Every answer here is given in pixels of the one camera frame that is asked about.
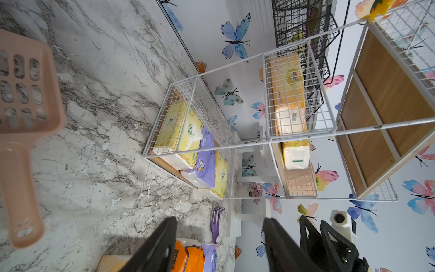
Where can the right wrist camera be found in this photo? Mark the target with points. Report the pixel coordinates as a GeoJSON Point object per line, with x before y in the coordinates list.
{"type": "Point", "coordinates": [341, 221]}

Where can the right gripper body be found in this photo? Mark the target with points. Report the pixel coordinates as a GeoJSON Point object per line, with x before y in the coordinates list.
{"type": "Point", "coordinates": [339, 256]}

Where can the purple tissue pack shelf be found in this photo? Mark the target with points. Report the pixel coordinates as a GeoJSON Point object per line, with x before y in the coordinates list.
{"type": "Point", "coordinates": [210, 251]}

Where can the beige tissue pack middle shelf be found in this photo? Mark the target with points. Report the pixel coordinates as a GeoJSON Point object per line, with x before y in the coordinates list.
{"type": "Point", "coordinates": [288, 94]}

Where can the white wire wooden shelf rack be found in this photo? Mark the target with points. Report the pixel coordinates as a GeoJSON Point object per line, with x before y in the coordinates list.
{"type": "Point", "coordinates": [381, 98]}

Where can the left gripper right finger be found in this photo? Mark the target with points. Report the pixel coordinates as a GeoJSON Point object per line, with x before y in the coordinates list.
{"type": "Point", "coordinates": [283, 254]}

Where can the yellow tissue pack bottom left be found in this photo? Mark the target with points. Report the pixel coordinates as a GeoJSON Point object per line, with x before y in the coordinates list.
{"type": "Point", "coordinates": [179, 134]}

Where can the beige tissue pack top shelf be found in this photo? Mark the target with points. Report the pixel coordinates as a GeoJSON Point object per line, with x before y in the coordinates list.
{"type": "Point", "coordinates": [112, 263]}

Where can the purple tissue pack bottom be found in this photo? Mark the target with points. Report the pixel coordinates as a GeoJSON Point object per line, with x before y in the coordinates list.
{"type": "Point", "coordinates": [203, 174]}

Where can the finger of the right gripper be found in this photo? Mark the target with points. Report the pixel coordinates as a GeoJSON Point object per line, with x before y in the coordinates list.
{"type": "Point", "coordinates": [310, 238]}
{"type": "Point", "coordinates": [334, 236]}

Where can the purple pink garden fork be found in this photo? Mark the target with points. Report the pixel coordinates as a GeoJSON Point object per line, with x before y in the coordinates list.
{"type": "Point", "coordinates": [215, 223]}

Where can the beige tissue pack shelf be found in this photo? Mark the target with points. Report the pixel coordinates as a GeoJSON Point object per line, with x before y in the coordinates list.
{"type": "Point", "coordinates": [112, 263]}
{"type": "Point", "coordinates": [288, 94]}

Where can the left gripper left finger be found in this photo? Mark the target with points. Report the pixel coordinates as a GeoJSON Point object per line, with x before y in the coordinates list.
{"type": "Point", "coordinates": [157, 252]}

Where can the yellow tissue pack bottom right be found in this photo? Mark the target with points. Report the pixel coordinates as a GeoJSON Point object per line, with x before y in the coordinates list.
{"type": "Point", "coordinates": [221, 176]}

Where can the black wire wall basket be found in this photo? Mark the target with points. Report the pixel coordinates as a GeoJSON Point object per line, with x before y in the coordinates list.
{"type": "Point", "coordinates": [307, 28]}

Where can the white upper step shelf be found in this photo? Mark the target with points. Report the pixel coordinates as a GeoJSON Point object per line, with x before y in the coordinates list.
{"type": "Point", "coordinates": [257, 164]}

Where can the yellow green tissue pack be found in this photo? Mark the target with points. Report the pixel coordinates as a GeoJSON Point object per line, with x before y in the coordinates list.
{"type": "Point", "coordinates": [296, 154]}

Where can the white step shelf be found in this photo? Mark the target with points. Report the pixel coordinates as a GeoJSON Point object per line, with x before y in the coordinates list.
{"type": "Point", "coordinates": [243, 206]}
{"type": "Point", "coordinates": [257, 164]}

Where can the white lower step shelf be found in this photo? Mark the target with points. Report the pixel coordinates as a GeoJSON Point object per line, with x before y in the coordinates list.
{"type": "Point", "coordinates": [243, 206]}

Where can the orange tissue pack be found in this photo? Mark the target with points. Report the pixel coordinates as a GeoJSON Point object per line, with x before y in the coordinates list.
{"type": "Point", "coordinates": [188, 258]}

